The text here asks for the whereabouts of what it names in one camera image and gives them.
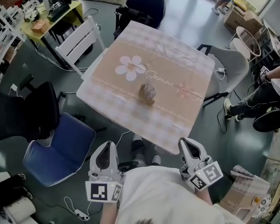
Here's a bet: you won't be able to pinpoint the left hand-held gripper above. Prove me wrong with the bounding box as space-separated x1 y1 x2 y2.
85 141 123 203

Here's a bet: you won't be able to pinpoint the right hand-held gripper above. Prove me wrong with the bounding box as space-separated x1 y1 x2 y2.
179 138 224 191

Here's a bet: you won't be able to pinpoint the small brown item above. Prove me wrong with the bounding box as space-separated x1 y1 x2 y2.
139 84 156 106

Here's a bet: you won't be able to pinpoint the person's right forearm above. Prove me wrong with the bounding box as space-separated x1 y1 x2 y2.
196 187 213 205

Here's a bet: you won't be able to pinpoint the person's left forearm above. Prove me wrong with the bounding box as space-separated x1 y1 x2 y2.
100 201 120 224

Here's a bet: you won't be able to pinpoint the person's black trousers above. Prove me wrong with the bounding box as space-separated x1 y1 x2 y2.
130 139 153 170

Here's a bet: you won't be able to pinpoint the blue padded chair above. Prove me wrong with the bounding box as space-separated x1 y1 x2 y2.
22 112 97 187

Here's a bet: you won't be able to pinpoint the person's white shirt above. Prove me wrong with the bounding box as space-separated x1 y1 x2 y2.
116 166 226 224

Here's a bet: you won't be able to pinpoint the table with pink checked cloth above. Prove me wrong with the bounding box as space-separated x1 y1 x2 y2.
76 20 216 155

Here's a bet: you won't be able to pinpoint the pink cloth covered box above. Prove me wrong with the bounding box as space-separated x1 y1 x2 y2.
220 164 271 224

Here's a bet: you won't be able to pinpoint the black round stool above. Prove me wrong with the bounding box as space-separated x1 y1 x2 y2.
252 106 280 133

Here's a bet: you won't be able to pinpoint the floral cushion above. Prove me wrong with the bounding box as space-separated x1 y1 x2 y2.
256 194 273 219

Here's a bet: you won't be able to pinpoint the grey shell chair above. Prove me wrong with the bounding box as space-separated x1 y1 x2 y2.
196 43 250 108

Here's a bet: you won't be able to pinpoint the white round stool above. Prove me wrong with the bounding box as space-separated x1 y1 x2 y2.
229 37 251 61

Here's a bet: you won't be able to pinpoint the white wooden chair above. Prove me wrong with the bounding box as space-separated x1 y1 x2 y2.
55 15 107 77

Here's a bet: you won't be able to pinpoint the cardboard box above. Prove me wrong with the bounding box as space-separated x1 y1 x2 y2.
224 3 263 36

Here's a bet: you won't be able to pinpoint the yellow-green table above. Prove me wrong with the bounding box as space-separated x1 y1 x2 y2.
21 0 85 64

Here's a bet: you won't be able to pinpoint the wooden basket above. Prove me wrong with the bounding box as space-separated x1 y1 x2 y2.
30 19 49 34

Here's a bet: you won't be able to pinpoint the black device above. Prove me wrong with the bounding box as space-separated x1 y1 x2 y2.
48 0 77 22

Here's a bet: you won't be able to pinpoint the dark blue office chair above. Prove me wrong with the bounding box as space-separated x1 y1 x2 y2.
113 0 166 41

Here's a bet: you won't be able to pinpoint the white flowers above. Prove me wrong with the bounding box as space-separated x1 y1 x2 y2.
25 7 41 21

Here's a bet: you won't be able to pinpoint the white shelf unit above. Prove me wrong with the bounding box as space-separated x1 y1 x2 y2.
0 2 27 84

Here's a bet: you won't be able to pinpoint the black floor cable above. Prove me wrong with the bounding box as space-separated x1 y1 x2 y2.
217 106 228 134

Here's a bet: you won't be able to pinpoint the thin white floor cable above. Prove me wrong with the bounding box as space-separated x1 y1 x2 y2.
35 47 85 72

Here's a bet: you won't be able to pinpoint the round wire side table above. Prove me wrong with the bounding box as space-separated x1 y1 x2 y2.
235 26 263 58

